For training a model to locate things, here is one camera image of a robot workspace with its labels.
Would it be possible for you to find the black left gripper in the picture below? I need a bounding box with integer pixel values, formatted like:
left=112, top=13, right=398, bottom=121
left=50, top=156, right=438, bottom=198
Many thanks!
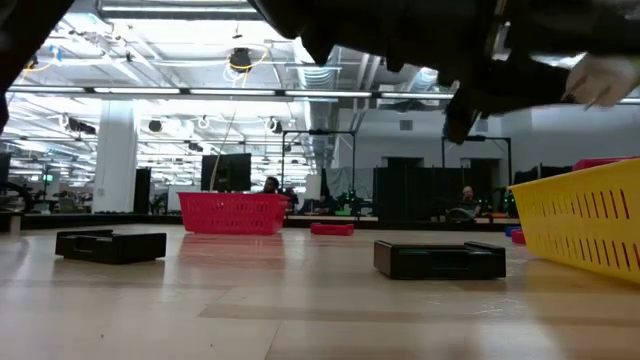
left=387, top=0, right=640, bottom=146

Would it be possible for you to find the black digital clock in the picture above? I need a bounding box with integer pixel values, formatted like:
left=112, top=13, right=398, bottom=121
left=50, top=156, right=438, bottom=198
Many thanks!
left=54, top=229, right=168, bottom=266
left=373, top=239, right=507, bottom=281

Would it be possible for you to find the red plastic container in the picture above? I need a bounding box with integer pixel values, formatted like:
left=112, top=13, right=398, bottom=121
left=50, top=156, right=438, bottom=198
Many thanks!
left=571, top=156, right=626, bottom=173

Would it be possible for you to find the person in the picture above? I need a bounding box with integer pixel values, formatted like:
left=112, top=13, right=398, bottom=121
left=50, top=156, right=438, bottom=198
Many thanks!
left=304, top=188, right=344, bottom=216
left=457, top=184, right=481, bottom=214
left=259, top=175, right=284, bottom=195

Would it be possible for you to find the yellow slotted plastic basket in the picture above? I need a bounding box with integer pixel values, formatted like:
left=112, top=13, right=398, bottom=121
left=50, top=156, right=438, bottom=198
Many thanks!
left=507, top=158, right=640, bottom=285

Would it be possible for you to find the long LED light bar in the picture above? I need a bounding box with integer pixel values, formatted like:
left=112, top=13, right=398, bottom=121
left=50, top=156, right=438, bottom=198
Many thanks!
left=7, top=84, right=640, bottom=106

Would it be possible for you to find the black monitor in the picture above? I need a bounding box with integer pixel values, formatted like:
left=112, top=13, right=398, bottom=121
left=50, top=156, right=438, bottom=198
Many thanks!
left=200, top=153, right=253, bottom=194

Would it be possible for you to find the red slotted plastic basket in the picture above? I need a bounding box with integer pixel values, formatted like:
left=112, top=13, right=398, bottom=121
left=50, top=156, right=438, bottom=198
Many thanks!
left=177, top=191, right=290, bottom=237

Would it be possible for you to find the tall black speaker box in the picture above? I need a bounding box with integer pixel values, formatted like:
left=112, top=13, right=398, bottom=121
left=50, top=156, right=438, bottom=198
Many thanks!
left=133, top=168, right=152, bottom=215

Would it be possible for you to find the white building pillar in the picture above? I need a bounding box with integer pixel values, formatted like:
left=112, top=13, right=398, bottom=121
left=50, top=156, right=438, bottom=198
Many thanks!
left=91, top=99, right=139, bottom=214

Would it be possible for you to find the black metal rig frame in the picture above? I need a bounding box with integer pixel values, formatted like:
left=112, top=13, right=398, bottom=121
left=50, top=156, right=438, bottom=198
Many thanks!
left=281, top=129, right=357, bottom=194
left=441, top=135, right=513, bottom=201

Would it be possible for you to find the black partition wall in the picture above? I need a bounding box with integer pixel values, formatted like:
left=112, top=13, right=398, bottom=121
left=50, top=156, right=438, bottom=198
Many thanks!
left=372, top=157, right=501, bottom=222

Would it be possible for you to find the silver ventilation duct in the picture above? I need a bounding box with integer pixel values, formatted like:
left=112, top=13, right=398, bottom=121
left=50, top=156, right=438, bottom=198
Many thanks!
left=294, top=44, right=346, bottom=171

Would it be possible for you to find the black ceiling cable reel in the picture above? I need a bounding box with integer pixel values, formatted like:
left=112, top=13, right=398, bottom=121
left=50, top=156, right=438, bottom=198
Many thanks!
left=228, top=47, right=253, bottom=74

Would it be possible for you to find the black metal table frame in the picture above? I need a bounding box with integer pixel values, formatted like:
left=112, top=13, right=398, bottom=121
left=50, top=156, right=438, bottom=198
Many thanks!
left=0, top=212, right=521, bottom=233

